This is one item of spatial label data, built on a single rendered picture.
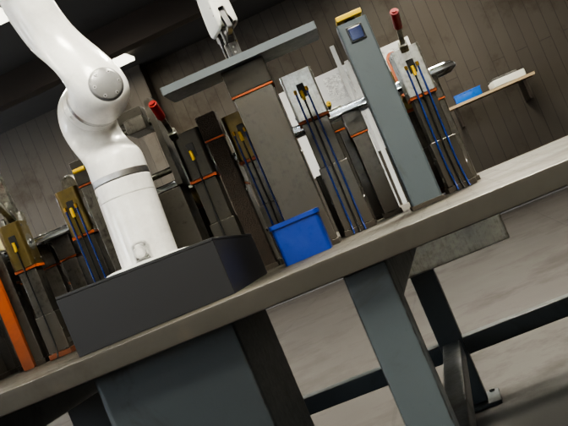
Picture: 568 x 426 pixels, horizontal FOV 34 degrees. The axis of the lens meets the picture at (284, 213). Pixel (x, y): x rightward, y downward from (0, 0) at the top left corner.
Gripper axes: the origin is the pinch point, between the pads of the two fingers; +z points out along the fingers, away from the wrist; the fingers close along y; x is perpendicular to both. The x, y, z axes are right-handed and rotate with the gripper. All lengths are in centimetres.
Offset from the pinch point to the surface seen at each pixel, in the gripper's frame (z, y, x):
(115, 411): 61, -17, 55
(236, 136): 16.1, 14.5, 2.8
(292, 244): 44.8, -13.5, 8.5
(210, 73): 3.4, -4.8, 8.1
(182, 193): 24.0, 15.0, 20.2
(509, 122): 25, 730, -499
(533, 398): 118, 61, -65
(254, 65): 5.3, -5.5, -1.9
